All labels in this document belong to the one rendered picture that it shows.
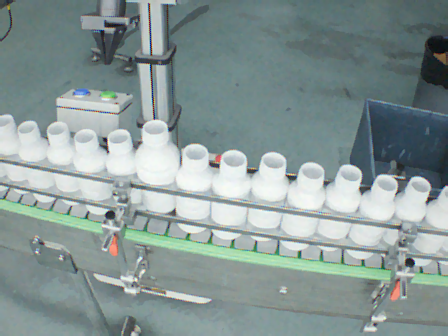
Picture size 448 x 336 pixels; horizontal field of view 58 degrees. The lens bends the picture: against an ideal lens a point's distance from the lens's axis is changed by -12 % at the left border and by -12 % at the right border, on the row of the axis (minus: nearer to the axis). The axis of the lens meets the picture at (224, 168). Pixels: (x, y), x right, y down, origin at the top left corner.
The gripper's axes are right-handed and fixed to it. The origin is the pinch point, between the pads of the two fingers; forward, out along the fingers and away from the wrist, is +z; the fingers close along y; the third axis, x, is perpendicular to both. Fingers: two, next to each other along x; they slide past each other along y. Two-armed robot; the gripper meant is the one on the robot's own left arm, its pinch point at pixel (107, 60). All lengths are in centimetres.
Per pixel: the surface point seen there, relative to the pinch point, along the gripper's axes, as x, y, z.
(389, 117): 41, 64, 14
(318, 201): -18.7, 41.5, 12.3
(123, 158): -18.2, 11.0, 10.9
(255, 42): 253, 7, 35
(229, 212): -18.3, 28.5, 17.0
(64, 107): -4.2, -7.5, 9.2
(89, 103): -4.3, -1.8, 7.7
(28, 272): 48, -62, 108
